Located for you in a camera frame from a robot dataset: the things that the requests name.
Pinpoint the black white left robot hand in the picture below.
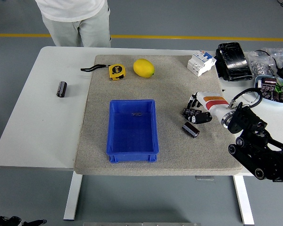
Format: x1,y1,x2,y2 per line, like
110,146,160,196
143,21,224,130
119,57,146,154
0,215,47,226

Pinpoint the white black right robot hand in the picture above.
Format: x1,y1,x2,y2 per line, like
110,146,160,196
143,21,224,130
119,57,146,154
182,91,231,125

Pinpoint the blue plastic box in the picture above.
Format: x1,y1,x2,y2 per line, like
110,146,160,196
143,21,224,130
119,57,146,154
105,99,159,163

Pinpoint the white blue circuit breaker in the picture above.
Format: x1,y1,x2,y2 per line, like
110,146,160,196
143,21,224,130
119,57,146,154
187,50,217,77

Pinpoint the glossy black case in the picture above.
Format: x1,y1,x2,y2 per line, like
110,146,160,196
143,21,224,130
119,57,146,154
214,42,254,82

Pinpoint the light blue bowl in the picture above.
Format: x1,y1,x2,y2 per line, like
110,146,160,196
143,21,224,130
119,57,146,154
254,74,283,104

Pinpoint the clear bag of metal nuts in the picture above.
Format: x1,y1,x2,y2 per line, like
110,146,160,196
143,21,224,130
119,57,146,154
247,50,278,77

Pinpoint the grey-brown mat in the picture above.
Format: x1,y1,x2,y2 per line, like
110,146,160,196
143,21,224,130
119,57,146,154
73,55,243,176

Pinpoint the white table leg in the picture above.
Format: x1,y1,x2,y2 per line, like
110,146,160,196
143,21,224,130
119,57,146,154
233,176,255,226
63,175,83,221

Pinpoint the yellow lemon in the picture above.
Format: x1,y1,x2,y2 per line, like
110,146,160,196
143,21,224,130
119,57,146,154
133,58,155,79

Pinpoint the clear plastic bag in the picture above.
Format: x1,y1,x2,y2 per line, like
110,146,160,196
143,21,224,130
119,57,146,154
261,47,283,70

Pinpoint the yellow tape measure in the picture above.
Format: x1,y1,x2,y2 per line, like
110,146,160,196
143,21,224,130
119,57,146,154
80,64,127,81

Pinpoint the person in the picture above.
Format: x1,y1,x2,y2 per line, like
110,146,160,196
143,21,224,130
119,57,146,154
35,0,112,48

